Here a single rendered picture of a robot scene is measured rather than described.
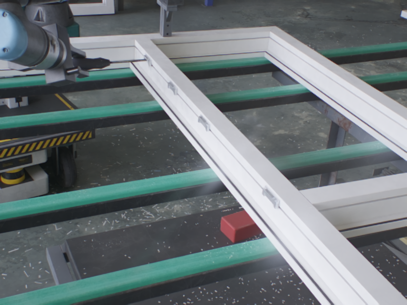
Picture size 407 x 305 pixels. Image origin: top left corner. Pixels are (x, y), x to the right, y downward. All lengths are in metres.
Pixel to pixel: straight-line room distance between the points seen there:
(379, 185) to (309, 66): 0.64
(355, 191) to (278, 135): 2.28
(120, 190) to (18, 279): 1.22
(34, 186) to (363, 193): 1.75
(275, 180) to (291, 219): 0.09
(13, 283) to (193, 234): 0.96
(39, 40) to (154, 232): 0.53
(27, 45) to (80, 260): 0.49
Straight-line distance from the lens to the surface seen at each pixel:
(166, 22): 1.74
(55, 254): 1.50
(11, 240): 2.50
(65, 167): 2.68
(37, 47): 1.31
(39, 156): 2.56
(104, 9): 5.17
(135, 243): 1.47
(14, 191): 2.60
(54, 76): 1.43
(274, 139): 3.30
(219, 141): 1.23
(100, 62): 1.56
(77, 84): 1.65
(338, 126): 1.71
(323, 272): 0.97
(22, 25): 1.27
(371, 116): 1.50
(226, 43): 1.82
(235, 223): 1.49
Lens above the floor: 1.48
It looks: 28 degrees down
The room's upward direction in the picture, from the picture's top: 5 degrees clockwise
